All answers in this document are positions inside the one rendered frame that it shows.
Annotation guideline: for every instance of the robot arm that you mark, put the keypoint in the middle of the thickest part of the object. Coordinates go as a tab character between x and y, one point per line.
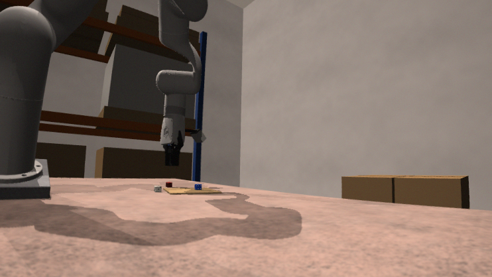
29	36

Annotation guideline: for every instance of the tan flat mat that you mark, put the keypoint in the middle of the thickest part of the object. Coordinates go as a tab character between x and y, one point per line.
176	191

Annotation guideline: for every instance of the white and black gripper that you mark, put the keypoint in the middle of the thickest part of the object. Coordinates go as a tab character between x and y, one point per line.
173	133

